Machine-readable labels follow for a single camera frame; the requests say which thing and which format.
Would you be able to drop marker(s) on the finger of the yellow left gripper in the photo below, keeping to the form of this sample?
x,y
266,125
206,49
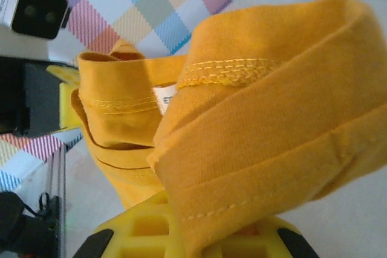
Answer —
x,y
68,104

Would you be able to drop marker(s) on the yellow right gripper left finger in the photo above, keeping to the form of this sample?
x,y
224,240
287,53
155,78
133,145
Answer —
x,y
121,240

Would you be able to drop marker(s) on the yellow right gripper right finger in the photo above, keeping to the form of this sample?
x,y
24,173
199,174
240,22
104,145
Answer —
x,y
272,240

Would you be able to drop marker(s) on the yellow t-shirt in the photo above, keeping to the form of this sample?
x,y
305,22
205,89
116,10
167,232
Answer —
x,y
257,119

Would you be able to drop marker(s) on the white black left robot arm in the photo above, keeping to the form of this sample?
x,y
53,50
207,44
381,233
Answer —
x,y
18,230

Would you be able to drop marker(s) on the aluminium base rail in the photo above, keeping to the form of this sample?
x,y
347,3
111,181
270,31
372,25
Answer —
x,y
59,179

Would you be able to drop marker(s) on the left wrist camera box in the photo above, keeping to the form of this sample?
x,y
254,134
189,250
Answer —
x,y
36,13

